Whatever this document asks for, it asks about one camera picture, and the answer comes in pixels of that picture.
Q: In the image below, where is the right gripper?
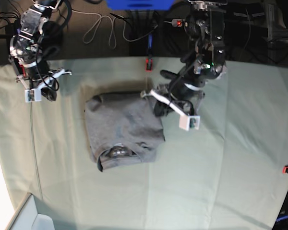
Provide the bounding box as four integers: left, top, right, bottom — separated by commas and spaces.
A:
24, 62, 57, 102

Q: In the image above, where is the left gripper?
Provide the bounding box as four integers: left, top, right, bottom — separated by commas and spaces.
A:
154, 81, 204, 117

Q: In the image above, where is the grey t-shirt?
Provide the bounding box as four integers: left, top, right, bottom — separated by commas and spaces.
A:
84, 92, 165, 172

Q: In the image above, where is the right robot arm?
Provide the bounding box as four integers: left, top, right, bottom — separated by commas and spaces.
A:
9, 0, 72, 103

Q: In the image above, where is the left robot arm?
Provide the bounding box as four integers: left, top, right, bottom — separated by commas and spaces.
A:
154, 0, 228, 117

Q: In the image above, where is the red clamp top left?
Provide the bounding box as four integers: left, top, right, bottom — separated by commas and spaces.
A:
8, 55, 24, 76

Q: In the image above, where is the red clamp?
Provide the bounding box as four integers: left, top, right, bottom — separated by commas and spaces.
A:
144, 34, 153, 72
8, 55, 24, 76

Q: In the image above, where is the red clamp top centre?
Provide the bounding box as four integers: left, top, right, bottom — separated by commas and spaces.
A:
144, 34, 153, 72

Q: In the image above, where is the black power strip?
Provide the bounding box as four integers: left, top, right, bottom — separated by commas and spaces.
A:
171, 19, 185, 28

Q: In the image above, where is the pale green table cloth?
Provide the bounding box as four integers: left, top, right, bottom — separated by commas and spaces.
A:
0, 57, 288, 230

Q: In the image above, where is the blue box top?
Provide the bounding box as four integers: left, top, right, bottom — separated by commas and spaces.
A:
106, 0, 174, 10

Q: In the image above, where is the white bin bottom left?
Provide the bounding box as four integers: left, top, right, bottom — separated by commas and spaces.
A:
0, 193, 55, 230

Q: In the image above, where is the blue clamp bottom right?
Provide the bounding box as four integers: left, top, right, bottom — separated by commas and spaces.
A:
276, 215, 288, 222

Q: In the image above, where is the white cable on floor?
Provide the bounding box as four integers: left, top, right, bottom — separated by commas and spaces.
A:
72, 9, 118, 49

